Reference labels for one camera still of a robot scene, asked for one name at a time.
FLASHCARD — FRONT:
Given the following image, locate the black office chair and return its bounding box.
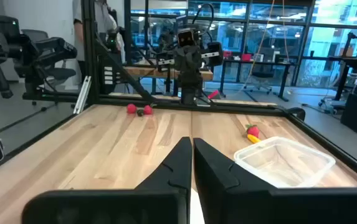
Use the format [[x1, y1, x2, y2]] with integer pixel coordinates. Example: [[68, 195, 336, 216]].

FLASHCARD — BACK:
[[244, 70, 275, 95]]

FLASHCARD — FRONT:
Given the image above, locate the person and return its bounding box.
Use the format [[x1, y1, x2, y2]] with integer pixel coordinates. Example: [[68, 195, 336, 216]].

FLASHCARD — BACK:
[[72, 0, 119, 85]]

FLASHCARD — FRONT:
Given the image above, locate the clear plastic tupperware container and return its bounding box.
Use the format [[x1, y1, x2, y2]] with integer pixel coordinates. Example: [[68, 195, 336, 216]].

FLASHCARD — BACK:
[[233, 136, 336, 189]]

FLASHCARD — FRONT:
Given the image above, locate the wooden background table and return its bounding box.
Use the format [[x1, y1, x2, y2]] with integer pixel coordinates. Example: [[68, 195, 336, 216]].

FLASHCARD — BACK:
[[123, 64, 214, 96]]

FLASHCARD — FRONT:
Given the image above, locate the white folded cloth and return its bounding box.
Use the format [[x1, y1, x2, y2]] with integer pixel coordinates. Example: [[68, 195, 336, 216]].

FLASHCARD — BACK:
[[189, 188, 206, 224]]

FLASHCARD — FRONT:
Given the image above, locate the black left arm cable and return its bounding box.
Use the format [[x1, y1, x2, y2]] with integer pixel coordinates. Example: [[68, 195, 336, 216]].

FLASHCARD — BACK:
[[191, 2, 216, 32]]

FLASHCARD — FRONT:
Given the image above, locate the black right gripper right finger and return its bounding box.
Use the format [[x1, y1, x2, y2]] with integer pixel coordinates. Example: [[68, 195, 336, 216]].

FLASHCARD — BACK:
[[193, 138, 357, 224]]

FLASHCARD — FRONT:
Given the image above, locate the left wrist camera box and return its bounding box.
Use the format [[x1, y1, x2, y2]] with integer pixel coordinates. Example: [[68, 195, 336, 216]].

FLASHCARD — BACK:
[[177, 28, 196, 48]]

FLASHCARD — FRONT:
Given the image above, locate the grey office chair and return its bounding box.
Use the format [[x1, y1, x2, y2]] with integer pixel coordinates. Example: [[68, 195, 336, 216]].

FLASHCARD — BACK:
[[21, 29, 77, 94]]

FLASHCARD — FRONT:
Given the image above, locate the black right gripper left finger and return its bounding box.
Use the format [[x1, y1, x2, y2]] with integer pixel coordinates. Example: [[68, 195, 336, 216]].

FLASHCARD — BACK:
[[21, 136, 193, 224]]

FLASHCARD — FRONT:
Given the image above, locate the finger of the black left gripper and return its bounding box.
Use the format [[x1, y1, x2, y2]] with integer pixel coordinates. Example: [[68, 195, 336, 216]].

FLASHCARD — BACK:
[[188, 49, 202, 73], [174, 51, 189, 73]]

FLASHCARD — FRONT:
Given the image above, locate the black aluminium table frame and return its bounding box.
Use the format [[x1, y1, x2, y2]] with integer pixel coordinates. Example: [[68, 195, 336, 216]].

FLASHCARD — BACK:
[[0, 0, 357, 184]]

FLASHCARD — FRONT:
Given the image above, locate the yellow toy banana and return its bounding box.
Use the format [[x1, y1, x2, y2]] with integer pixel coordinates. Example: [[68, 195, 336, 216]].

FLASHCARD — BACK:
[[247, 133, 262, 144]]

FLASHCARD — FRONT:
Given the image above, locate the black corner cable guide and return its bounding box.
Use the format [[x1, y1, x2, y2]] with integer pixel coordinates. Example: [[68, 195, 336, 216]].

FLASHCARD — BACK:
[[287, 106, 307, 123]]

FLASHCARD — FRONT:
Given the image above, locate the silver aluminium extrusion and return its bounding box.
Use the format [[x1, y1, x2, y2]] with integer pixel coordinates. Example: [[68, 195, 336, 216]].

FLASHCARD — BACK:
[[73, 75, 92, 115]]

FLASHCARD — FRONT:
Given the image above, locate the black background desk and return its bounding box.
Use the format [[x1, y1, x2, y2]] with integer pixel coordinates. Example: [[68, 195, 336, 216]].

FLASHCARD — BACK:
[[218, 57, 293, 103]]

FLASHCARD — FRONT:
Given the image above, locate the black standing desk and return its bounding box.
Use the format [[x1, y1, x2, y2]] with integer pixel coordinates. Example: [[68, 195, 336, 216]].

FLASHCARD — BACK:
[[329, 30, 357, 102]]

